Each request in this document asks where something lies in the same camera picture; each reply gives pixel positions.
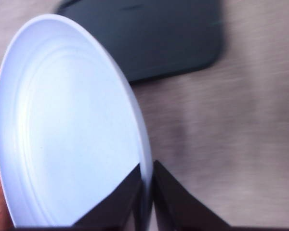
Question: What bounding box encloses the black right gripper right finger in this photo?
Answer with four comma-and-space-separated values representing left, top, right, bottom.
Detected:
153, 160, 232, 230

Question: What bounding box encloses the blue plastic plate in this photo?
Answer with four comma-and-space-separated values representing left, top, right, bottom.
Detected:
0, 14, 153, 227

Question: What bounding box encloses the black rectangular tray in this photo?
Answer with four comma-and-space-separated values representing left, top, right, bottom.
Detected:
58, 0, 223, 83

